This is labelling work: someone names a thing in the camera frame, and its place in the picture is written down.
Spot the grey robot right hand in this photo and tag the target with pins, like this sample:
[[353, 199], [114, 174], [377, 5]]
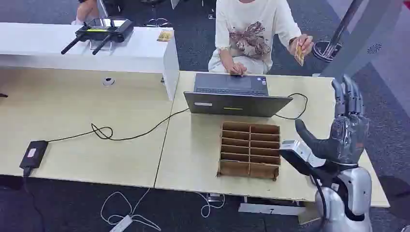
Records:
[[349, 141]]

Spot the person's left hand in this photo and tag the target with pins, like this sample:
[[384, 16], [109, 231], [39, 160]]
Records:
[[306, 42]]

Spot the person's right hand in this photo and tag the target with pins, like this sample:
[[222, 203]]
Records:
[[238, 69]]

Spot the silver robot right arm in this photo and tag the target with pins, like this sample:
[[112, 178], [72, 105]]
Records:
[[359, 187]]

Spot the chrome stanchion pole with base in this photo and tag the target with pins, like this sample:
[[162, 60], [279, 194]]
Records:
[[328, 48]]

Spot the grey laptop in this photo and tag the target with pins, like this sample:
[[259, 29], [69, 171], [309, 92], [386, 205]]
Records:
[[235, 104]]

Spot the seated person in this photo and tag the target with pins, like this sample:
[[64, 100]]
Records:
[[250, 32]]

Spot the grey standing panel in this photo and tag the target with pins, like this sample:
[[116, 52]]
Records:
[[362, 41]]

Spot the wooden divided card box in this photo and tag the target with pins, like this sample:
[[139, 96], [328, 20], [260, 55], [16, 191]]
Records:
[[250, 150]]

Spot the chrome office chair base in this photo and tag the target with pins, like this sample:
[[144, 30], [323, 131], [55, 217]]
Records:
[[157, 22]]

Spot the white desk foot bar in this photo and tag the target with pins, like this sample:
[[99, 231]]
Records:
[[269, 209]]

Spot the white desk shelf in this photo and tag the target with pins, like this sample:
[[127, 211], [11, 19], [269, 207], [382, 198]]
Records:
[[134, 52]]

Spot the white round desk grommet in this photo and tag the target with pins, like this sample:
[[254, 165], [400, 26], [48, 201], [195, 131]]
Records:
[[108, 81]]

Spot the black remote controller with antennas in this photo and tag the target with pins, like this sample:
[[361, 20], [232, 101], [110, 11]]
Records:
[[107, 30]]

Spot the standing person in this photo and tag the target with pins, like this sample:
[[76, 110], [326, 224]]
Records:
[[86, 11]]

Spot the white power strip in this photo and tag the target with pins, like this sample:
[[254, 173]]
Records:
[[121, 224]]

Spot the black power adapter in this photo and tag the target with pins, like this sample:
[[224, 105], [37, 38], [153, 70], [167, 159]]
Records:
[[33, 154]]

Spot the black object at desk edge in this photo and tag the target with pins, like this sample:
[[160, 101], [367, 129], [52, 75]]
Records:
[[3, 95]]

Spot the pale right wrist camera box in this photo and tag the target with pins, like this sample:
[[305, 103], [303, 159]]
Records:
[[301, 150]]

